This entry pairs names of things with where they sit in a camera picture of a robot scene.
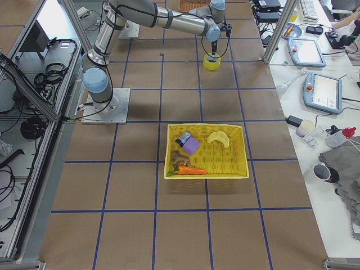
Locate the orange carrot toy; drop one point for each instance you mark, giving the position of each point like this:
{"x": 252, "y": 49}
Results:
{"x": 187, "y": 170}

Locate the yellow tape roll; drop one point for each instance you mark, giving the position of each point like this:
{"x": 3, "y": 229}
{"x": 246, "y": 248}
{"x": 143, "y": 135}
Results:
{"x": 211, "y": 62}

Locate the aluminium frame post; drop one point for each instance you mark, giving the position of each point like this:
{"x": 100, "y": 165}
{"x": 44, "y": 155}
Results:
{"x": 276, "y": 36}

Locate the grey cloth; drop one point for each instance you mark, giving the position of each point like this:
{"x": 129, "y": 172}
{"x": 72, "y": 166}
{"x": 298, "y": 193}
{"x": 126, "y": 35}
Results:
{"x": 345, "y": 161}

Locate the brown wicker basket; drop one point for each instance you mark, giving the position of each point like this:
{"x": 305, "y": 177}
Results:
{"x": 186, "y": 5}

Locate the teach pendant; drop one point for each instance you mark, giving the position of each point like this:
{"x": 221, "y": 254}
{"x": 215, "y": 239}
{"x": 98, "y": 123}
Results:
{"x": 322, "y": 92}
{"x": 305, "y": 52}

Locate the purple white jar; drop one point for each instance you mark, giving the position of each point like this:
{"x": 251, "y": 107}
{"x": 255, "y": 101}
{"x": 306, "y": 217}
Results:
{"x": 305, "y": 127}

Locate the black white mug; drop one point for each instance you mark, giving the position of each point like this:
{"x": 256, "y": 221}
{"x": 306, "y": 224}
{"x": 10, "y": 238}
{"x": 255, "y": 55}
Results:
{"x": 325, "y": 173}

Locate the blue plate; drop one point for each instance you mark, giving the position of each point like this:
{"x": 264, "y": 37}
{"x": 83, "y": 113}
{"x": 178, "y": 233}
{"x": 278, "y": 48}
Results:
{"x": 296, "y": 33}

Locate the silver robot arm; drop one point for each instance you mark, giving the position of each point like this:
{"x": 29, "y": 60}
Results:
{"x": 206, "y": 21}

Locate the yellow plastic basket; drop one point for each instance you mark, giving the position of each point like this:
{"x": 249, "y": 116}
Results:
{"x": 219, "y": 162}

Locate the brown animal figurine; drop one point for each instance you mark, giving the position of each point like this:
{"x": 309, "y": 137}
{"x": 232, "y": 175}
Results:
{"x": 180, "y": 160}

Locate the purple foam block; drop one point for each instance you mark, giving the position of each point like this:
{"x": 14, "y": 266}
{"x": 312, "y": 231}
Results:
{"x": 190, "y": 146}

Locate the gold metal cylinder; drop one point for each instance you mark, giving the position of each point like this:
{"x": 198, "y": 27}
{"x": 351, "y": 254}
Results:
{"x": 288, "y": 31}

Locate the teach pendant far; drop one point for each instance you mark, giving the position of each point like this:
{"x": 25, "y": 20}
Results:
{"x": 305, "y": 52}

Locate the teach pendant near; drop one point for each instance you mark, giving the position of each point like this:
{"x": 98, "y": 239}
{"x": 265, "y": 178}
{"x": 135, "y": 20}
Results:
{"x": 322, "y": 92}

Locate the silver black can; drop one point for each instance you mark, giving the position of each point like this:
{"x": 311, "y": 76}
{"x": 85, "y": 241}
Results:
{"x": 181, "y": 140}

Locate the yellow banana toy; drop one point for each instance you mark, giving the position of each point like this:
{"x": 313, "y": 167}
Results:
{"x": 219, "y": 136}

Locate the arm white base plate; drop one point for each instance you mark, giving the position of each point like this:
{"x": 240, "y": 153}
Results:
{"x": 115, "y": 112}

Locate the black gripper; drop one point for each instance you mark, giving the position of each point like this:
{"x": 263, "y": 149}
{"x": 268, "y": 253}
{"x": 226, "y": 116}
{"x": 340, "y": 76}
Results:
{"x": 214, "y": 45}

